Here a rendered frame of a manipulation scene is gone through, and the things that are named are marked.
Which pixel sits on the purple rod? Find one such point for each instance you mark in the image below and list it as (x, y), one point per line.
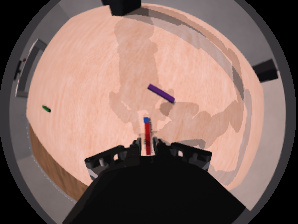
(161, 93)

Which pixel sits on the dark red rod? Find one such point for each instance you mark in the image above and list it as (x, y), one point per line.
(147, 138)

